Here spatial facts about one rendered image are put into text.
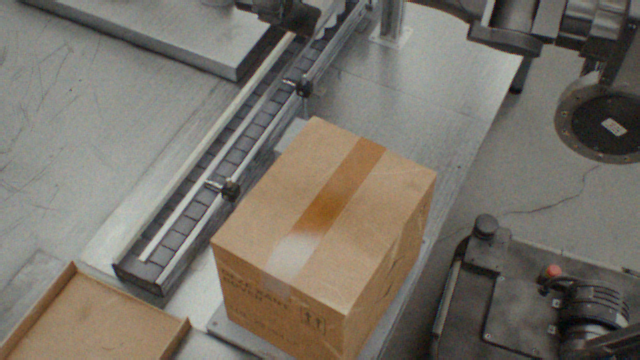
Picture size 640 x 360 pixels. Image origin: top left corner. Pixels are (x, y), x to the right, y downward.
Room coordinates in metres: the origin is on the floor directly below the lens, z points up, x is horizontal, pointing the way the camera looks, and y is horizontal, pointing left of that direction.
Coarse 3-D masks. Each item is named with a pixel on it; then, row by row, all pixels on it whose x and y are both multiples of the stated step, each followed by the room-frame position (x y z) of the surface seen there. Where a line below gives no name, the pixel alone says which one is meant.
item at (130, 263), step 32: (352, 0) 1.43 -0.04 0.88; (256, 96) 1.09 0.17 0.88; (288, 96) 1.10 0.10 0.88; (224, 128) 1.00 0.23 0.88; (256, 128) 1.00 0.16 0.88; (224, 160) 0.91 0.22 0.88; (160, 224) 0.75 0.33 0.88; (192, 224) 0.75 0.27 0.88; (128, 256) 0.68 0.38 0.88; (160, 256) 0.68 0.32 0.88
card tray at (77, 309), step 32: (64, 288) 0.63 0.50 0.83; (96, 288) 0.63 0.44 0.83; (32, 320) 0.56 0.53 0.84; (64, 320) 0.56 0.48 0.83; (96, 320) 0.57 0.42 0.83; (128, 320) 0.57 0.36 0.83; (160, 320) 0.57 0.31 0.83; (0, 352) 0.49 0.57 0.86; (32, 352) 0.50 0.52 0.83; (64, 352) 0.50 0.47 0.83; (96, 352) 0.50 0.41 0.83; (128, 352) 0.51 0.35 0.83; (160, 352) 0.51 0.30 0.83
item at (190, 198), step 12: (336, 0) 1.33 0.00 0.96; (324, 24) 1.25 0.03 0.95; (300, 48) 1.16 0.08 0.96; (288, 72) 1.10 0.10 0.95; (276, 84) 1.05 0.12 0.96; (264, 96) 1.02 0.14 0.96; (252, 120) 0.96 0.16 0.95; (240, 132) 0.92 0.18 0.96; (228, 144) 0.89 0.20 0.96; (216, 156) 0.86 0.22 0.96; (216, 168) 0.83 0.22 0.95; (204, 180) 0.80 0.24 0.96; (192, 192) 0.77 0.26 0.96; (180, 204) 0.74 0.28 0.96; (180, 216) 0.72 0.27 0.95; (168, 228) 0.69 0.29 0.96; (156, 240) 0.66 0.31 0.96; (144, 252) 0.64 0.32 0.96; (144, 264) 0.62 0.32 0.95
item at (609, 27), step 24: (576, 0) 0.70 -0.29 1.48; (600, 0) 0.69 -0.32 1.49; (624, 0) 0.69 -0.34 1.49; (576, 24) 0.67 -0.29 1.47; (600, 24) 0.66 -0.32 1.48; (624, 24) 0.65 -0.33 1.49; (576, 48) 0.67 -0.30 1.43; (600, 48) 0.65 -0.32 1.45; (624, 48) 0.64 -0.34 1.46; (600, 72) 0.67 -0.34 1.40
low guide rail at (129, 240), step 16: (288, 32) 1.27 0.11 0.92; (272, 64) 1.18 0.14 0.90; (256, 80) 1.11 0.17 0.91; (240, 96) 1.06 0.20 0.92; (224, 112) 1.01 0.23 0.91; (208, 144) 0.93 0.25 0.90; (192, 160) 0.88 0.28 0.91; (176, 176) 0.84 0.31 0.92; (160, 208) 0.77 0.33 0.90; (144, 224) 0.73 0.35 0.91; (128, 240) 0.69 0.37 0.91; (112, 256) 0.65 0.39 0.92
